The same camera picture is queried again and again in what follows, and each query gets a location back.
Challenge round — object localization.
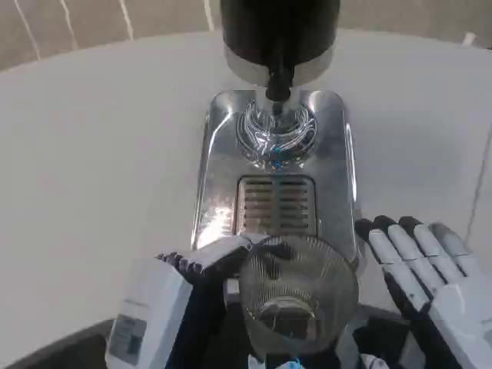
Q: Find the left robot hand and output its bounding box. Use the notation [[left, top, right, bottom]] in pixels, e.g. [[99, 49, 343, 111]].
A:
[[105, 232, 278, 369]]

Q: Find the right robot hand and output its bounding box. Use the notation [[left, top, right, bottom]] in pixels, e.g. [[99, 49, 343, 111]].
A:
[[354, 215, 492, 369]]

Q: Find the clear ribbed glass cup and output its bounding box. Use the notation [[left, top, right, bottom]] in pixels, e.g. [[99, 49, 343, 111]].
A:
[[238, 235, 360, 355]]

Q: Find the slotted steel drain grid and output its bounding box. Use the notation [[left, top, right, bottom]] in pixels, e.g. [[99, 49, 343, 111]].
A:
[[232, 175, 320, 237]]

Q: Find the steel drip tray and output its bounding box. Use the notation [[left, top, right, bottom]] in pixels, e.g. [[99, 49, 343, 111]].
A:
[[191, 88, 362, 259]]

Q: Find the black dispenser tap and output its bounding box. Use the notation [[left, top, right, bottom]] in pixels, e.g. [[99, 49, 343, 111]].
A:
[[265, 61, 294, 102]]

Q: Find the black steel drink dispenser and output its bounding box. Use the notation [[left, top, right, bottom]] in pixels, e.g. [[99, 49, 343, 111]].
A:
[[219, 0, 339, 87]]

